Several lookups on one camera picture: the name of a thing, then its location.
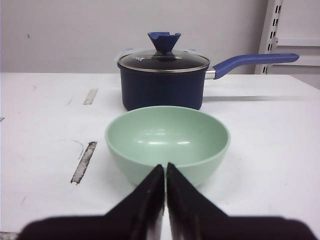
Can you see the green bowl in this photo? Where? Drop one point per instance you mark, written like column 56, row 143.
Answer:
column 193, row 141

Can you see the dark blue saucepan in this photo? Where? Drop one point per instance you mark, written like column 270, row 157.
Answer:
column 144, row 89

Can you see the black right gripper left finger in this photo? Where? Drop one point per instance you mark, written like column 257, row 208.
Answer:
column 137, row 217

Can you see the glass pot lid blue knob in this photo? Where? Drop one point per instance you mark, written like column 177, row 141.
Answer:
column 163, row 58

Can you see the white slotted shelf upright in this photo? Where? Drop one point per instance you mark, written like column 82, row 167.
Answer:
column 291, row 26

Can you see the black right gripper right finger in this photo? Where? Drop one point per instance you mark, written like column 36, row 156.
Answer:
column 193, row 217

